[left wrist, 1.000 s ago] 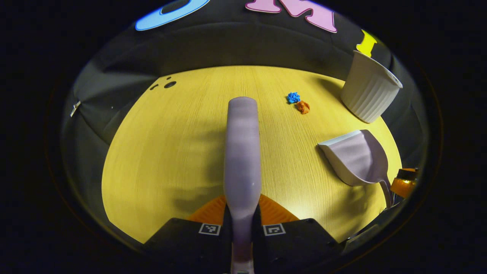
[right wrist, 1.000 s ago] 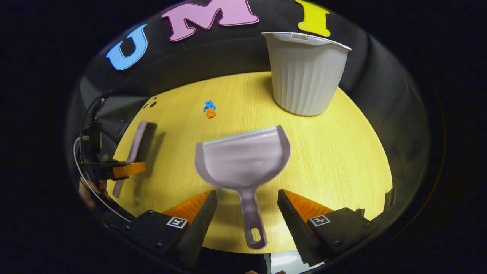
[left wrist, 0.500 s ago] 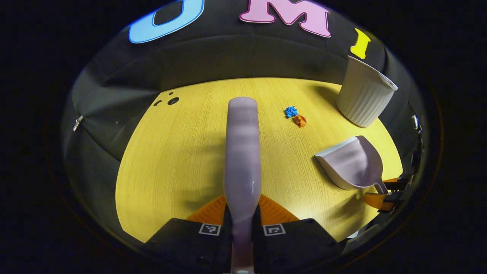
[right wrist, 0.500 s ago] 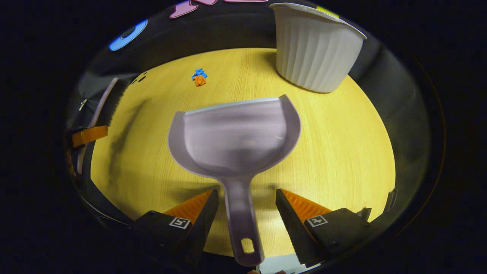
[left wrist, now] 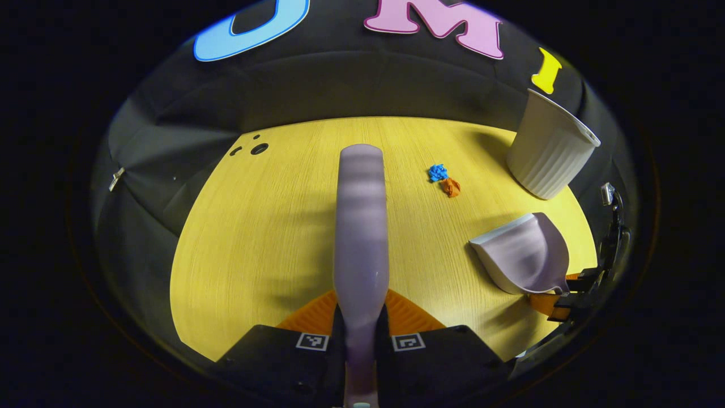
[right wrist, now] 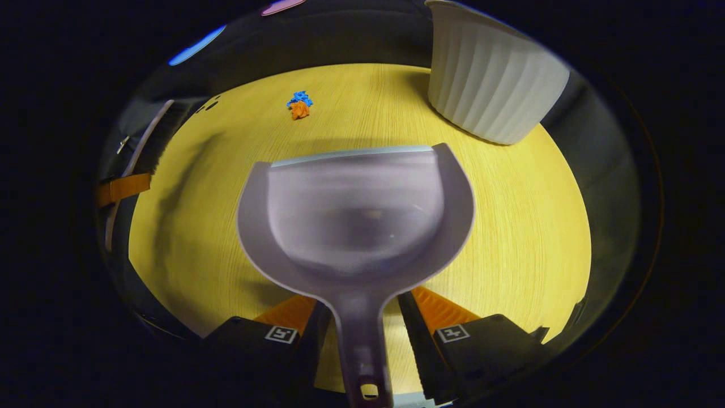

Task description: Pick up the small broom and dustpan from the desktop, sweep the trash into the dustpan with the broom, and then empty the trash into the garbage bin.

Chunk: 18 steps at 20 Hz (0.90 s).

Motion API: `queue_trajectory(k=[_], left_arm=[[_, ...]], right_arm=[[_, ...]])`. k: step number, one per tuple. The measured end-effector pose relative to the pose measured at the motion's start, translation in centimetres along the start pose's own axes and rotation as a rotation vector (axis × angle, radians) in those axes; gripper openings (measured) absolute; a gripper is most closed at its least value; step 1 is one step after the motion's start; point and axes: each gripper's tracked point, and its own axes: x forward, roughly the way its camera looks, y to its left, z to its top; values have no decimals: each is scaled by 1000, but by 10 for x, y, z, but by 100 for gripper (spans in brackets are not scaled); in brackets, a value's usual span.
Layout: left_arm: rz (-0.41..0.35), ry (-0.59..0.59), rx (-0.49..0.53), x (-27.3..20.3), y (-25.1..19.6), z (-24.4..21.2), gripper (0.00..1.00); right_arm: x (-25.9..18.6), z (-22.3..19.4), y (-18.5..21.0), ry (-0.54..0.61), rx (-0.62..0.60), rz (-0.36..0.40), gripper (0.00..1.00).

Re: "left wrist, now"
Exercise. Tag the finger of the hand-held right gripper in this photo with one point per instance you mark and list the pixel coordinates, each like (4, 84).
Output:
(561, 306)
(586, 280)

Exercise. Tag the orange paper scrap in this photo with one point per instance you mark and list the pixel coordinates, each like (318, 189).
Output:
(451, 187)

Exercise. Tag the blue paper scrap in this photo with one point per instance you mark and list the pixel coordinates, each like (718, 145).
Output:
(437, 172)

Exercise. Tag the lilac plastic dustpan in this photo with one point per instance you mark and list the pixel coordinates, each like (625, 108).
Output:
(527, 255)

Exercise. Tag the black backdrop cloth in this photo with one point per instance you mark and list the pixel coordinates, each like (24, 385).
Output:
(340, 73)

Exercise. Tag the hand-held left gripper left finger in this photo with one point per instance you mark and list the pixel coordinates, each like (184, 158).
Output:
(283, 362)

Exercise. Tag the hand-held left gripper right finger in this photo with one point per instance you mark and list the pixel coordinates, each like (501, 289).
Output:
(442, 362)

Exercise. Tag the silver cloth clip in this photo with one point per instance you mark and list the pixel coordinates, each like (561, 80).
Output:
(116, 179)

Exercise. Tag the yellow wooden desktop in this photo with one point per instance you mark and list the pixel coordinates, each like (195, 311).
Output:
(272, 226)

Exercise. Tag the white ribbed garbage bin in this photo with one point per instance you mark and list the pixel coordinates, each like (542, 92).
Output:
(546, 153)

